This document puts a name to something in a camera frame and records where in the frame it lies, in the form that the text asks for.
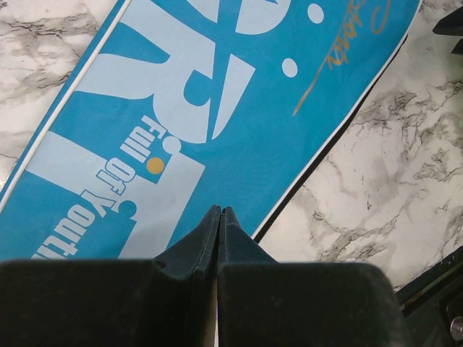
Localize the blue racket bag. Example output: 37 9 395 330
1 1 420 260

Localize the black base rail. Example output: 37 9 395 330
396 247 462 346

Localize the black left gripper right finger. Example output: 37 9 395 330
217 207 412 346

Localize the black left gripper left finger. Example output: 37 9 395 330
1 205 221 346

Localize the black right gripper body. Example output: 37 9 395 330
433 7 463 56

